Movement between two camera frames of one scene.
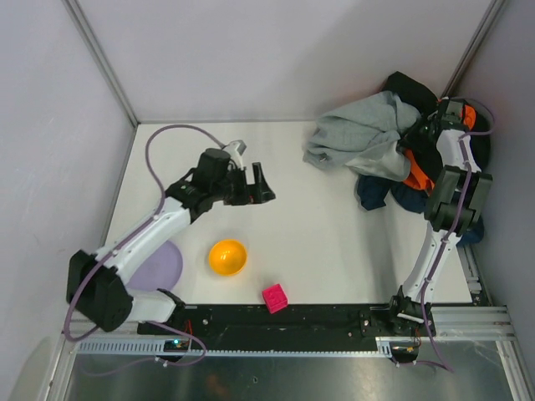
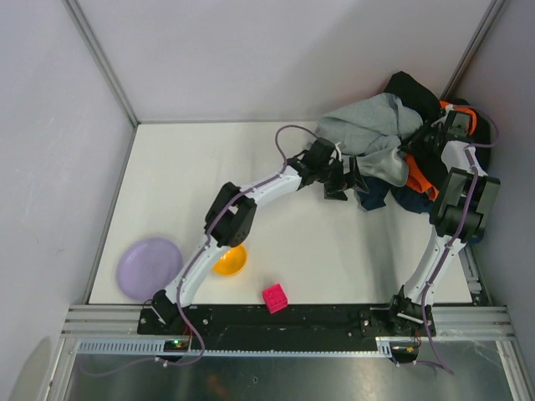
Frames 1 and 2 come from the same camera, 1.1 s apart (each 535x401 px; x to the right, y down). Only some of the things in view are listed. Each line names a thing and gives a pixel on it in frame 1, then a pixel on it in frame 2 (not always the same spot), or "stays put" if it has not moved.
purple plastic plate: x=160 y=269 stays put
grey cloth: x=364 y=137 stays put
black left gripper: x=244 y=186 to x=345 y=177
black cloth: x=425 y=101 stays put
